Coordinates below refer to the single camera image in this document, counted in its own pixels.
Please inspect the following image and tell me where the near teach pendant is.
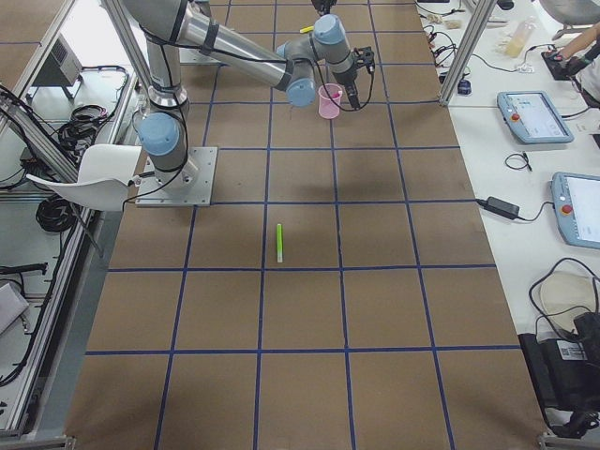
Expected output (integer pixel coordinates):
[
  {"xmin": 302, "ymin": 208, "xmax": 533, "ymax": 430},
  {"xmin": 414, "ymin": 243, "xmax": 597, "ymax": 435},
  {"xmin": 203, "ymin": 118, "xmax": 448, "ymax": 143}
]
[{"xmin": 550, "ymin": 172, "xmax": 599, "ymax": 249}]

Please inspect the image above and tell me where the white chair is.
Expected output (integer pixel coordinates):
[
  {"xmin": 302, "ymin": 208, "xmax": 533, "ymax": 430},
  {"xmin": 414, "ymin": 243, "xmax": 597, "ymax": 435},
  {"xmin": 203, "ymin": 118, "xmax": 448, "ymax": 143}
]
[{"xmin": 26, "ymin": 143, "xmax": 142, "ymax": 212}]

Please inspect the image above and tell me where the black power brick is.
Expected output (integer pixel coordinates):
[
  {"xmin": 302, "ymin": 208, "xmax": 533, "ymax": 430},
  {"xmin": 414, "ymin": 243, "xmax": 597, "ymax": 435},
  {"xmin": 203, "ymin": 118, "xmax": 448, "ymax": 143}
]
[{"xmin": 485, "ymin": 196, "xmax": 519, "ymax": 220}]

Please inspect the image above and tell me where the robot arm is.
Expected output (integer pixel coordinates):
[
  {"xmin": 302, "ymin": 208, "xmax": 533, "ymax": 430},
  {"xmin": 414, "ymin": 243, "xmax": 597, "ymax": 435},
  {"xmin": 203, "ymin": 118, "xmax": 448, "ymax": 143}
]
[{"xmin": 123, "ymin": 1, "xmax": 374, "ymax": 195}]

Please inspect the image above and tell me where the green pen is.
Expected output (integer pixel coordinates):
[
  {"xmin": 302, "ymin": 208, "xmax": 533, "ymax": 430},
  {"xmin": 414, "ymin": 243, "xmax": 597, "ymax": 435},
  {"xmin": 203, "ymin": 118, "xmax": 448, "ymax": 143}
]
[{"xmin": 276, "ymin": 223, "xmax": 284, "ymax": 263}]

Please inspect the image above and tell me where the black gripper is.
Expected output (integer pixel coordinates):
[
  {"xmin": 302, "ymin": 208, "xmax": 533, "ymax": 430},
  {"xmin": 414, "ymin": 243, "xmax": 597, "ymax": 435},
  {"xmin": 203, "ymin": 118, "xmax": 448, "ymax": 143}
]
[
  {"xmin": 351, "ymin": 46, "xmax": 375, "ymax": 70},
  {"xmin": 311, "ymin": 0, "xmax": 337, "ymax": 14}
]

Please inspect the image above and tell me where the pink mesh cup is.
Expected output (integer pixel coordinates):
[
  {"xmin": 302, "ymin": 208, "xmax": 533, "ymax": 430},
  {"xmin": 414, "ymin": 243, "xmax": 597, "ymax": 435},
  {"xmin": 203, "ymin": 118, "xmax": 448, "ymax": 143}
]
[{"xmin": 318, "ymin": 83, "xmax": 343, "ymax": 120}]

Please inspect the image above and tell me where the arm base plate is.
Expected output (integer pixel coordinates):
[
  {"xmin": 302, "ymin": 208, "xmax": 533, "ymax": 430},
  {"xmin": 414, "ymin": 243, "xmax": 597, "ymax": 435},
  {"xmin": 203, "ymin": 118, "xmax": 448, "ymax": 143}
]
[{"xmin": 135, "ymin": 146, "xmax": 218, "ymax": 207}]

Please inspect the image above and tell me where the teach pendant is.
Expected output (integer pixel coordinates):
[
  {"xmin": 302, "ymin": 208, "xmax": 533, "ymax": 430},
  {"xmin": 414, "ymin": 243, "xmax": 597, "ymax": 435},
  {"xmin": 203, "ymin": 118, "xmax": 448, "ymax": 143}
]
[
  {"xmin": 496, "ymin": 91, "xmax": 574, "ymax": 144},
  {"xmin": 550, "ymin": 172, "xmax": 599, "ymax": 249}
]

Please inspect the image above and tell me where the aluminium frame post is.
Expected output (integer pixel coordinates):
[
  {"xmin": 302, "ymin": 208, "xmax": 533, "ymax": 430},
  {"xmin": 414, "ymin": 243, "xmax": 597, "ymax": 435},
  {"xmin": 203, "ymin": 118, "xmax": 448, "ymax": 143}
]
[{"xmin": 439, "ymin": 0, "xmax": 496, "ymax": 107}]

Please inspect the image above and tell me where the far teach pendant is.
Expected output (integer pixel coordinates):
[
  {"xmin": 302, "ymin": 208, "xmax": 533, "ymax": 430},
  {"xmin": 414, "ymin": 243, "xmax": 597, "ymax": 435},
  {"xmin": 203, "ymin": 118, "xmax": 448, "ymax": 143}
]
[{"xmin": 496, "ymin": 91, "xmax": 574, "ymax": 144}]

